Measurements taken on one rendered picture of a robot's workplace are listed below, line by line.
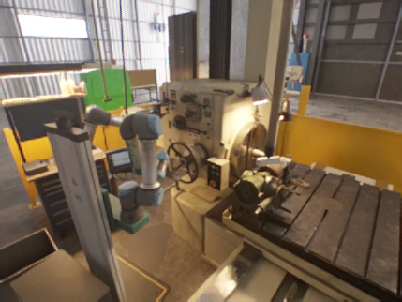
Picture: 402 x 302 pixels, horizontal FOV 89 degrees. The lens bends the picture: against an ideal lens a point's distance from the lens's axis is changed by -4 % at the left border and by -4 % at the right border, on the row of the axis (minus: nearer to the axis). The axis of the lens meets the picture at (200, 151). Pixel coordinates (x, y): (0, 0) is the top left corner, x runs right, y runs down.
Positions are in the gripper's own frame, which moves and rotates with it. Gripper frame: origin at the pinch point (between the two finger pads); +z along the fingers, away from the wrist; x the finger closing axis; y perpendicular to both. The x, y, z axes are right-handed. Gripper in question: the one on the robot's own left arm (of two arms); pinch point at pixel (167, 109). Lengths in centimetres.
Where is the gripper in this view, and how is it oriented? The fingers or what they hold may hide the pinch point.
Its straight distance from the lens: 200.1
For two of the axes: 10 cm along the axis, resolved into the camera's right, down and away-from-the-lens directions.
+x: 0.0, 9.2, 4.0
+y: -7.5, -2.7, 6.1
